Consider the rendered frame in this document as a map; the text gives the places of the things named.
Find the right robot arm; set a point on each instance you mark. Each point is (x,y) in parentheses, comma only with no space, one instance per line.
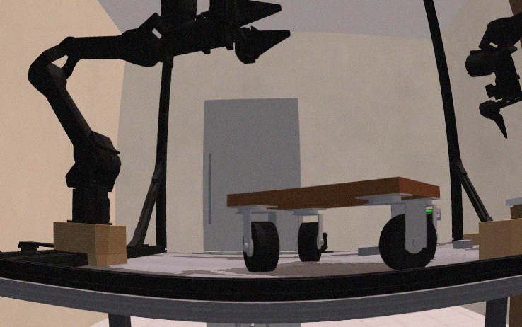
(97,162)

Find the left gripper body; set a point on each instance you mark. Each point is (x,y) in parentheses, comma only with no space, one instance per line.
(510,89)

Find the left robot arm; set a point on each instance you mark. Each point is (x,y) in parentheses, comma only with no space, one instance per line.
(505,33)

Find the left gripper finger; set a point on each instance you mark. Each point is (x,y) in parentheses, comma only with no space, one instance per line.
(500,122)

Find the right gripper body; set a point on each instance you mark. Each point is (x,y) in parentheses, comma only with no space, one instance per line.
(204,35)

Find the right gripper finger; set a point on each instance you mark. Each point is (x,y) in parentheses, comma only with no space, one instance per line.
(262,40)
(244,12)

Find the brown wooden dolly with black caster wheels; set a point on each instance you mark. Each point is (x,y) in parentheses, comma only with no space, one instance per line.
(408,239)

